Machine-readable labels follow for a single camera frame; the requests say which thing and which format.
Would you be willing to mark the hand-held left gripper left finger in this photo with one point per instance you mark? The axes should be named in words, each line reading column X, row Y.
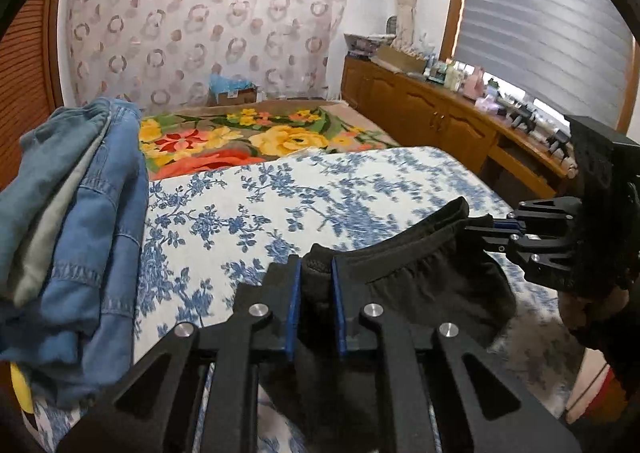
column 295, row 308

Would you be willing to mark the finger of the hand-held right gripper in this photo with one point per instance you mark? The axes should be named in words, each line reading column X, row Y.
column 540, row 255
column 545, row 215

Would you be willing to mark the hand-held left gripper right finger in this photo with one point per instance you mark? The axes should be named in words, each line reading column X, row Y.
column 339, row 305

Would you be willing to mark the black pants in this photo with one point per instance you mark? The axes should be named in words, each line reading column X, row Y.
column 425, row 283

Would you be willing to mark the person's right hand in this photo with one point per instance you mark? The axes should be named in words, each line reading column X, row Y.
column 592, row 318

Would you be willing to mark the black stand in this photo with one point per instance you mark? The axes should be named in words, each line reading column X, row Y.
column 559, row 142
column 522, row 115

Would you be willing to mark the blue floral bedsheet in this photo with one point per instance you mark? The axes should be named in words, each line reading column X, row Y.
column 250, row 203

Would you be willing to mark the pink tissue pack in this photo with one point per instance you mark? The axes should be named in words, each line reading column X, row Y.
column 489, row 104

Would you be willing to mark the pink bottle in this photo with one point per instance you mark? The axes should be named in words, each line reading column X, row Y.
column 474, row 83

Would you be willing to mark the wooden cabinet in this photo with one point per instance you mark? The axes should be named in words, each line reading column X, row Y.
column 415, row 108

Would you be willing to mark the group of cosmetic bottles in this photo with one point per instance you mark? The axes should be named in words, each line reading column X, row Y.
column 447, row 75

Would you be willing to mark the colourful flower blanket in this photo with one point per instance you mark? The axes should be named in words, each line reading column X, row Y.
column 260, row 133

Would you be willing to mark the blue denim jeans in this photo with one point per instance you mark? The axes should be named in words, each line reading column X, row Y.
column 95, row 273

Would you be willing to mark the flat cardboard box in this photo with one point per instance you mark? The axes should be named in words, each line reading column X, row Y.
column 400, row 60

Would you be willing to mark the small cardboard box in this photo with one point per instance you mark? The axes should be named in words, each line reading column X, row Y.
column 237, row 97

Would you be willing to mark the blue plastic bag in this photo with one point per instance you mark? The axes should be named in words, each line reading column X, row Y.
column 225, row 83

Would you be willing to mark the stack of magazines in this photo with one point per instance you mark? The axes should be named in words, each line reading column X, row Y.
column 367, row 43

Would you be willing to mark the light blue jeans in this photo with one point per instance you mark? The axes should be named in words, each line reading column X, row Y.
column 45, row 173

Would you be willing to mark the yellow plush toy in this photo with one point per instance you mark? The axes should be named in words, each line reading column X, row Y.
column 21, row 385

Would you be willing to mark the wooden louvre wardrobe door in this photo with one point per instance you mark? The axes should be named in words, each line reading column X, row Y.
column 25, row 83

